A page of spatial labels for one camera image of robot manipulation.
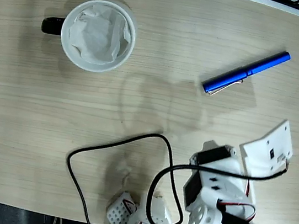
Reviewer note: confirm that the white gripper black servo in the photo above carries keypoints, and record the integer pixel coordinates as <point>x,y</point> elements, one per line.
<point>213,155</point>

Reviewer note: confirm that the blue pen with metal clip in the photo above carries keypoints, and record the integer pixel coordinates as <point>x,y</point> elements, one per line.
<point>256,67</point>

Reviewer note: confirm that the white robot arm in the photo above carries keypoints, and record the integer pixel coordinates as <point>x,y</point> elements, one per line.
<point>207,217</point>

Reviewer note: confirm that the crumpled white tissue paper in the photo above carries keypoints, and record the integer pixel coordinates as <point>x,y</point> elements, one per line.
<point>96,37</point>

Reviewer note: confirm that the black camera on white mount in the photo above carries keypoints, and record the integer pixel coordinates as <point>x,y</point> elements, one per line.
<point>267,145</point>

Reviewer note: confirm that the white perforated base bracket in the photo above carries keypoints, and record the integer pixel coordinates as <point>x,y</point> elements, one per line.
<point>117,212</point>

